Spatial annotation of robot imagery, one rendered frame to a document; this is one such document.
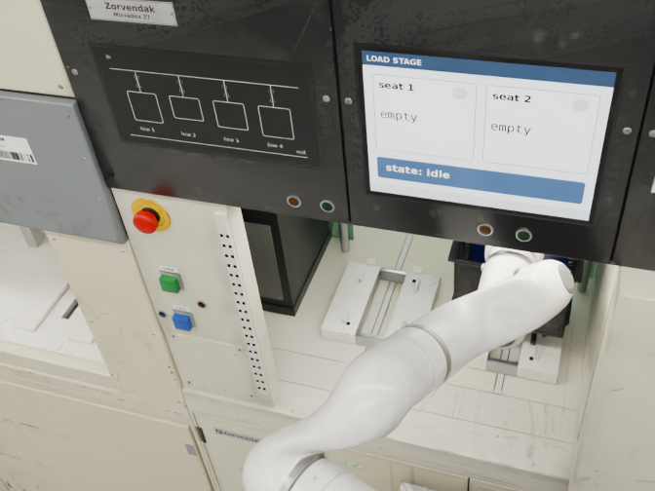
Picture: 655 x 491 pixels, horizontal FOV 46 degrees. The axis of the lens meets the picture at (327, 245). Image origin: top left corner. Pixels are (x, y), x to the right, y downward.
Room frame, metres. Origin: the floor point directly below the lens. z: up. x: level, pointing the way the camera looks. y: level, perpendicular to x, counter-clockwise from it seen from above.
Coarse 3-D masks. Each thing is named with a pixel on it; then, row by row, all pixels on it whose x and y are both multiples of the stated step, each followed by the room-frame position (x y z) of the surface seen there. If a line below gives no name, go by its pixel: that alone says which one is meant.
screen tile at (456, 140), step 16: (384, 80) 0.80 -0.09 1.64; (400, 80) 0.79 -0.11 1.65; (416, 80) 0.78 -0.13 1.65; (432, 80) 0.77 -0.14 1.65; (384, 96) 0.80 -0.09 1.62; (400, 96) 0.79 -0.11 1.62; (416, 96) 0.78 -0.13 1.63; (432, 96) 0.77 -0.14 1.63; (448, 96) 0.77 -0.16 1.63; (448, 112) 0.77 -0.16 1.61; (464, 112) 0.76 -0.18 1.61; (384, 128) 0.80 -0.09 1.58; (400, 128) 0.79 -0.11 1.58; (416, 128) 0.78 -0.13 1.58; (432, 128) 0.77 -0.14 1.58; (448, 128) 0.76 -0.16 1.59; (464, 128) 0.76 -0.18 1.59; (384, 144) 0.80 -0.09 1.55; (400, 144) 0.79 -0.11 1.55; (416, 144) 0.78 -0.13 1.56; (432, 144) 0.77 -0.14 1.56; (448, 144) 0.76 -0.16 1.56; (464, 144) 0.76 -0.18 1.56
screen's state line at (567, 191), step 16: (384, 160) 0.80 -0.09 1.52; (400, 160) 0.79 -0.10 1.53; (384, 176) 0.80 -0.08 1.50; (400, 176) 0.79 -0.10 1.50; (416, 176) 0.78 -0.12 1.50; (432, 176) 0.77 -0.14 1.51; (448, 176) 0.76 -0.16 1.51; (464, 176) 0.76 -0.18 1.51; (480, 176) 0.75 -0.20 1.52; (496, 176) 0.74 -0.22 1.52; (512, 176) 0.73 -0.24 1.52; (528, 176) 0.73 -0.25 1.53; (496, 192) 0.74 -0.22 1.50; (512, 192) 0.73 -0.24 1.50; (528, 192) 0.73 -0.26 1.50; (544, 192) 0.72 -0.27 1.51; (560, 192) 0.71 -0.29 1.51; (576, 192) 0.70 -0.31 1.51
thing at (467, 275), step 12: (456, 252) 1.01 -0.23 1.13; (468, 252) 1.06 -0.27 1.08; (456, 264) 0.99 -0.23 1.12; (468, 264) 0.98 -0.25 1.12; (480, 264) 0.97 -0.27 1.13; (576, 264) 0.94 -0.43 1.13; (456, 276) 0.99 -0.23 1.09; (468, 276) 0.98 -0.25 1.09; (480, 276) 0.98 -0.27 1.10; (576, 276) 0.92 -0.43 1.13; (456, 288) 1.00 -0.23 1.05; (468, 288) 0.99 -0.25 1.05; (564, 312) 0.92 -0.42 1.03; (552, 324) 0.93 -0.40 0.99; (564, 324) 0.92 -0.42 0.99
